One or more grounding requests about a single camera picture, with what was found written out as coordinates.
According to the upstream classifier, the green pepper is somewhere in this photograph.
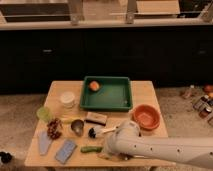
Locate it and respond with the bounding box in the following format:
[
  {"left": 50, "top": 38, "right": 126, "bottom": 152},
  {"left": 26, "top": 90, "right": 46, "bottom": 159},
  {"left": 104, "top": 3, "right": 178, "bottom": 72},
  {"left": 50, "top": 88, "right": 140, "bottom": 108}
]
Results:
[{"left": 80, "top": 146, "right": 103, "bottom": 153}]

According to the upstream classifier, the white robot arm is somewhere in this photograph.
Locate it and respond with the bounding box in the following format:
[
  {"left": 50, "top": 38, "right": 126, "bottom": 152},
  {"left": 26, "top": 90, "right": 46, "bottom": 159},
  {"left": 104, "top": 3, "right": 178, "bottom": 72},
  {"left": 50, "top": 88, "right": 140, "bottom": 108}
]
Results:
[{"left": 103, "top": 120, "right": 213, "bottom": 169}]

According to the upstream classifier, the green plastic tray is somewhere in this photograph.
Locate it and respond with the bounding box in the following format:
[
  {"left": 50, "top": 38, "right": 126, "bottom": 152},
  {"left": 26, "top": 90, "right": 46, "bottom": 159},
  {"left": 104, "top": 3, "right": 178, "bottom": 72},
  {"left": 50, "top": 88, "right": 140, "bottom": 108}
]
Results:
[{"left": 80, "top": 76, "right": 133, "bottom": 112}]

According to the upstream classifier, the small orange fruit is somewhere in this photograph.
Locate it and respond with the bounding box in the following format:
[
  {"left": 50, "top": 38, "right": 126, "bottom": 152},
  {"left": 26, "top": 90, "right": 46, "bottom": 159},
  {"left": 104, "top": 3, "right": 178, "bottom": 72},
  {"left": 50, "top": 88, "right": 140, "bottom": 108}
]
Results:
[{"left": 89, "top": 81, "right": 100, "bottom": 91}]

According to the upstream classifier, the wooden block sponge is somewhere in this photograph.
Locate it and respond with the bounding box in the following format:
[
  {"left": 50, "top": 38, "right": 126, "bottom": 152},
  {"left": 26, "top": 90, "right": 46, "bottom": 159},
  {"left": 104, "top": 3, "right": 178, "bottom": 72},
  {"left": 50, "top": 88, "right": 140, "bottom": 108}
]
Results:
[{"left": 85, "top": 112, "right": 107, "bottom": 125}]

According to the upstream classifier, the white round container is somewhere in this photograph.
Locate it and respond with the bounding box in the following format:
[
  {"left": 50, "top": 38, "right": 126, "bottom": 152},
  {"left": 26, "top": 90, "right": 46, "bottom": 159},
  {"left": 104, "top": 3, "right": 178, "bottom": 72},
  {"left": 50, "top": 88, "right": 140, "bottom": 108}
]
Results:
[{"left": 60, "top": 92, "right": 75, "bottom": 108}]

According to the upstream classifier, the black white brush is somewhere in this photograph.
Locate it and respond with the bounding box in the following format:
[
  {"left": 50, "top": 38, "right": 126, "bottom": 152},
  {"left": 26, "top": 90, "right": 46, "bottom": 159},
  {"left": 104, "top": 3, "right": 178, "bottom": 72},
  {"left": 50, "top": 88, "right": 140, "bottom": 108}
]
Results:
[{"left": 88, "top": 126, "right": 116, "bottom": 139}]

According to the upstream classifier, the metal measuring cup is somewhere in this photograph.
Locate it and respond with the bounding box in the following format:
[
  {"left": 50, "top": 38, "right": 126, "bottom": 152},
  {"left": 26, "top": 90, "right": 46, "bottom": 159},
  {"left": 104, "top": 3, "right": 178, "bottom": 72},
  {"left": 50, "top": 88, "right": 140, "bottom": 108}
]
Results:
[{"left": 71, "top": 119, "right": 84, "bottom": 136}]

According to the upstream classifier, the orange plastic bowl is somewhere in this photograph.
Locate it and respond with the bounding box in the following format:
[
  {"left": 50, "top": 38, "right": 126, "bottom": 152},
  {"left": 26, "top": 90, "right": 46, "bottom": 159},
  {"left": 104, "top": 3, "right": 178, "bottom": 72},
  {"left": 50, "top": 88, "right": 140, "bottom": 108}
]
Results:
[{"left": 132, "top": 105, "right": 160, "bottom": 131}]

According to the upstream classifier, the wooden table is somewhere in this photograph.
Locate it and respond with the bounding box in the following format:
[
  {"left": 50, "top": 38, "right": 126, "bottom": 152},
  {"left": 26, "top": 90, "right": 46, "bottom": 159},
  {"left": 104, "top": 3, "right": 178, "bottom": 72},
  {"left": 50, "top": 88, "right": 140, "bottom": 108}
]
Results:
[{"left": 25, "top": 81, "right": 174, "bottom": 168}]

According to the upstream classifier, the brown grape bunch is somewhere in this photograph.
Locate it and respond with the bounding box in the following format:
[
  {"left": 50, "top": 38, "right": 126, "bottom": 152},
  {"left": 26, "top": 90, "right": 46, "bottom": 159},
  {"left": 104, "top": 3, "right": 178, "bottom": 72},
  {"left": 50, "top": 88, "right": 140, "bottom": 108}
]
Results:
[{"left": 47, "top": 118, "right": 62, "bottom": 140}]

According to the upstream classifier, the light green cup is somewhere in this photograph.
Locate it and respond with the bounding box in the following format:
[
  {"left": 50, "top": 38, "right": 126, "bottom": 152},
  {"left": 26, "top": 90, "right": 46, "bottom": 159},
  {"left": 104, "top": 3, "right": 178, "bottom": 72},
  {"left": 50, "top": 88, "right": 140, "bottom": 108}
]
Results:
[{"left": 36, "top": 106, "right": 51, "bottom": 122}]

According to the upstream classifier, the blue sponge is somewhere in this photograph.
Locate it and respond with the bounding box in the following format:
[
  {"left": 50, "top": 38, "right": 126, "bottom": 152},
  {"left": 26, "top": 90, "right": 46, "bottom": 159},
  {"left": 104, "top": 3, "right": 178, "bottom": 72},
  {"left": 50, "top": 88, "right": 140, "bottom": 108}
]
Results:
[{"left": 55, "top": 140, "right": 77, "bottom": 164}]

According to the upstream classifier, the grey blue wedge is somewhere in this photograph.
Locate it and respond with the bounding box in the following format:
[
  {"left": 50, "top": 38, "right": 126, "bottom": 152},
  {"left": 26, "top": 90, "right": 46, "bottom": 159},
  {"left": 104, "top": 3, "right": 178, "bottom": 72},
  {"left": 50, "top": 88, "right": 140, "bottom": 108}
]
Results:
[{"left": 38, "top": 131, "right": 52, "bottom": 155}]

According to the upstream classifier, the black object on floor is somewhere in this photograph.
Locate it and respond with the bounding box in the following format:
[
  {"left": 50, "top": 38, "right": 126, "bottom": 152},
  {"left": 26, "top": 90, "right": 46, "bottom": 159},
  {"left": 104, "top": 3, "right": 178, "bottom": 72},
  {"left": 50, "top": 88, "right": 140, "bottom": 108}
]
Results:
[{"left": 0, "top": 151, "right": 12, "bottom": 164}]

